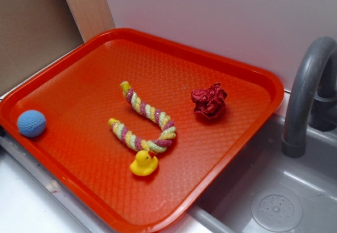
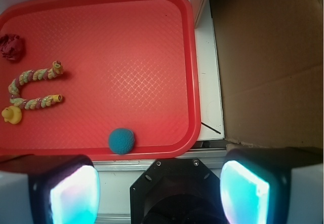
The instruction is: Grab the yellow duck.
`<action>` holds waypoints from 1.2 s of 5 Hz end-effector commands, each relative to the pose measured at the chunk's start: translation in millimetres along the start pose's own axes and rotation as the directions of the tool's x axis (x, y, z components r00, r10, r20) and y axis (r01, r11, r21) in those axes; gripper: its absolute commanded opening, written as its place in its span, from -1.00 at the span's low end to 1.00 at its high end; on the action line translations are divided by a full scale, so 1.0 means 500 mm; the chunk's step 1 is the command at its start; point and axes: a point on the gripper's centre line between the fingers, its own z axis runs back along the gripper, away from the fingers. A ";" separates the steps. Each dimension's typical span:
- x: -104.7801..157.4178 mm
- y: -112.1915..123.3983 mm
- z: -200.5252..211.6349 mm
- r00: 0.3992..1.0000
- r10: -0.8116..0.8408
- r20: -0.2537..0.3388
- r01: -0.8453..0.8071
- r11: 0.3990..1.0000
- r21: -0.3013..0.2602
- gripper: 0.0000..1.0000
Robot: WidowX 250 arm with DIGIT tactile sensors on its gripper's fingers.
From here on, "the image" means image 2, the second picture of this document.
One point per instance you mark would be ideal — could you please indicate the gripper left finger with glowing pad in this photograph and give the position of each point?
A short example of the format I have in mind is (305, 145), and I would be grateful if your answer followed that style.
(49, 189)

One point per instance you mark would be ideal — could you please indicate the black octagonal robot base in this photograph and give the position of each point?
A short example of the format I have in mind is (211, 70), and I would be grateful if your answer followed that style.
(176, 191)

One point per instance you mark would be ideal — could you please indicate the brown cardboard box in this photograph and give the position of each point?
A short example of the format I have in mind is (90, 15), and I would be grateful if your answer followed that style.
(270, 55)

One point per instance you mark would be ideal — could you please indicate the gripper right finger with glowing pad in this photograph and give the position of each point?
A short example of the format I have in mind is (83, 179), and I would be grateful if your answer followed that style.
(273, 185)

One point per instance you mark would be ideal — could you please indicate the braided multicolour rope toy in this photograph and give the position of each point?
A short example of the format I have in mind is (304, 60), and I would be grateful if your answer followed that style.
(25, 92)

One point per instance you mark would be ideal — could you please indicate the crumpled red paper ball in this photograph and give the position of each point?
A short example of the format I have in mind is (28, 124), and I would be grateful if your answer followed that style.
(12, 47)

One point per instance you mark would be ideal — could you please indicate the red plastic tray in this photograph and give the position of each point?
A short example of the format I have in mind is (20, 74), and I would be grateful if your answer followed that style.
(127, 64)

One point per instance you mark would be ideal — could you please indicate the yellow rubber duck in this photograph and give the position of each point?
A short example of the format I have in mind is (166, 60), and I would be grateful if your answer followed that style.
(12, 115)

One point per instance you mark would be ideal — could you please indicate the blue textured ball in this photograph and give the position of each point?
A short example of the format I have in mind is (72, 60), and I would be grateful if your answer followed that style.
(121, 141)

